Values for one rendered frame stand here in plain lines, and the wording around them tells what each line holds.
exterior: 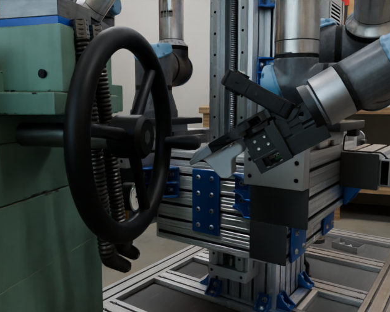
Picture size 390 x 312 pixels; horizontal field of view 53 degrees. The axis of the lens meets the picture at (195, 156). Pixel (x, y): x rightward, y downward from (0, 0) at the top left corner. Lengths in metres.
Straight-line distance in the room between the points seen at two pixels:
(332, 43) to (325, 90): 0.39
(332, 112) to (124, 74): 3.80
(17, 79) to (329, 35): 0.66
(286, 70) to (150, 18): 3.59
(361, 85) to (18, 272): 0.56
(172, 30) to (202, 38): 2.61
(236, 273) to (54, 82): 0.85
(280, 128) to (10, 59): 0.39
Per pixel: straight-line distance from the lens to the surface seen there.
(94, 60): 0.45
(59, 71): 0.56
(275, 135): 0.57
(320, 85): 0.57
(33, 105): 0.56
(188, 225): 1.13
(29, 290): 0.69
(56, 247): 0.73
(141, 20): 4.26
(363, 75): 0.57
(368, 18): 0.91
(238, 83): 0.59
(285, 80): 0.68
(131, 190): 0.82
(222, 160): 0.60
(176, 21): 1.37
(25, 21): 0.61
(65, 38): 0.57
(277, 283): 1.29
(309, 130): 0.58
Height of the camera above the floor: 0.85
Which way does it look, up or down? 7 degrees down
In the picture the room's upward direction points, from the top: straight up
